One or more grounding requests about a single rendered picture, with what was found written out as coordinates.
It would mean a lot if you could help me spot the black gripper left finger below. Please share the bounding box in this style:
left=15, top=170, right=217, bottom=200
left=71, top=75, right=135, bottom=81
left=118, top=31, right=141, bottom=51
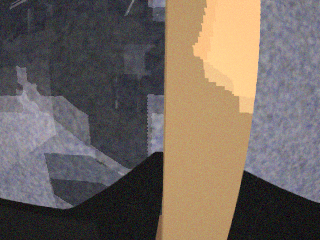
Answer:
left=0, top=152, right=164, bottom=240

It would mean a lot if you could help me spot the long wooden rail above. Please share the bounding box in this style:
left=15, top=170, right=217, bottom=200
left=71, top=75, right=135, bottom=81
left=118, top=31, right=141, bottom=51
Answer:
left=161, top=0, right=260, bottom=240

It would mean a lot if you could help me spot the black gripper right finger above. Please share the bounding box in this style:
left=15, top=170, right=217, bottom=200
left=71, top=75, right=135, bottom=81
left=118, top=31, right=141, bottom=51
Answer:
left=227, top=171, right=320, bottom=240

